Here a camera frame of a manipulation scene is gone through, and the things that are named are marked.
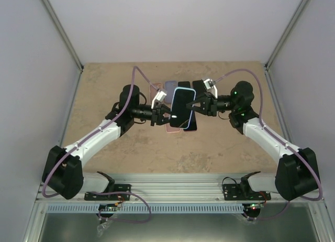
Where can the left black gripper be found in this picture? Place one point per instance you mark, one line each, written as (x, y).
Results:
(158, 111)

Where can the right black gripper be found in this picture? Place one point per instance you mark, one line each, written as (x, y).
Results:
(211, 105)

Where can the pale pink phone case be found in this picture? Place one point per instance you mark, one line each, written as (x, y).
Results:
(172, 130)

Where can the teal phone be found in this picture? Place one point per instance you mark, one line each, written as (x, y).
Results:
(186, 84)

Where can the lavender phone case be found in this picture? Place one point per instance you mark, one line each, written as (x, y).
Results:
(170, 88)

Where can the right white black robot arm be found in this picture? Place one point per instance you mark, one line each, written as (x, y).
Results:
(297, 170)

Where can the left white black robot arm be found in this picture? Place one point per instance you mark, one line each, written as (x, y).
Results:
(63, 173)

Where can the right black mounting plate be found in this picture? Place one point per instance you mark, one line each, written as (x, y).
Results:
(233, 192)

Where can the left circuit board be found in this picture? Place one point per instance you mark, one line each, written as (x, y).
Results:
(110, 207)

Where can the circuit board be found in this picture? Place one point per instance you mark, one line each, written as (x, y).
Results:
(110, 207)
(255, 206)

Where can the right circuit board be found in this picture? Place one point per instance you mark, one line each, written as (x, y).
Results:
(255, 206)

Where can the clear plastic bag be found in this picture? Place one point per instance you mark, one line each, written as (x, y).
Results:
(102, 227)

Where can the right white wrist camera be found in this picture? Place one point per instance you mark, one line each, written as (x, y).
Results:
(210, 86)

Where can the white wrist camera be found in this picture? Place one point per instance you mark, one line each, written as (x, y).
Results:
(159, 97)
(210, 86)

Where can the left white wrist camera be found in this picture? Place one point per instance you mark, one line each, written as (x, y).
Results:
(159, 97)

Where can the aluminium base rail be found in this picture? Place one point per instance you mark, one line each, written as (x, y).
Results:
(154, 188)

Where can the left aluminium frame post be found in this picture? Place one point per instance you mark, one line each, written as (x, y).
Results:
(60, 29)

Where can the aluminium frame post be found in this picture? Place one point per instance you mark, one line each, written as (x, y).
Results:
(60, 29)
(287, 32)

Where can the grey slotted cable duct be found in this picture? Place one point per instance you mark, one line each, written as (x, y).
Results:
(155, 208)

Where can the right aluminium frame post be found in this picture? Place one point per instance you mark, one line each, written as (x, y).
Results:
(287, 32)

